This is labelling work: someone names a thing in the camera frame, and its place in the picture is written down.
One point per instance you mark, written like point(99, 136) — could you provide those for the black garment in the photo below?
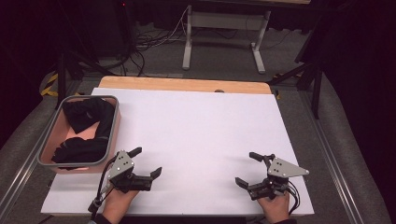
point(81, 150)
point(88, 113)

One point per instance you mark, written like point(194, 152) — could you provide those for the black metal stand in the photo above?
point(316, 90)
point(62, 77)

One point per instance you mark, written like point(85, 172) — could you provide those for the yellow black hazard tape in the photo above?
point(49, 88)

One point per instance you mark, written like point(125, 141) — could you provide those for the white table sheet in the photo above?
point(202, 140)

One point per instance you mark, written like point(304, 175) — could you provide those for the aluminium rail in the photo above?
point(23, 174)
point(331, 161)

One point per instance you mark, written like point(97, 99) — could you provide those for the white desk frame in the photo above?
point(225, 21)

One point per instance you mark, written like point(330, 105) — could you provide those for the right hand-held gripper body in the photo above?
point(285, 170)

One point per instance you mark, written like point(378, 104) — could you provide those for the person's right hand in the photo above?
point(275, 208)

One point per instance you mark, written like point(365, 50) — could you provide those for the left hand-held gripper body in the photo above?
point(124, 166)

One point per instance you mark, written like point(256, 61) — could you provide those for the person's left hand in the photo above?
point(117, 203)

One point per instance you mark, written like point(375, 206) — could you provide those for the pink bin with grey rim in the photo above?
point(63, 137)

